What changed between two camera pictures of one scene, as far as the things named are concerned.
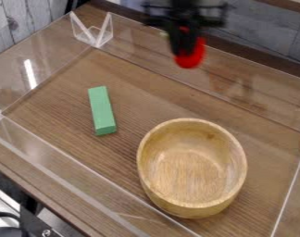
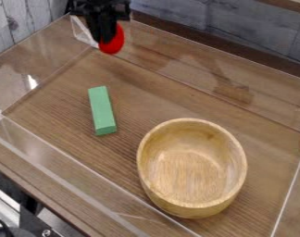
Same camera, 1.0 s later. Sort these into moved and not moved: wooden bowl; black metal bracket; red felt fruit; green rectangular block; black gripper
Moved: black gripper; red felt fruit
Not moved: black metal bracket; wooden bowl; green rectangular block
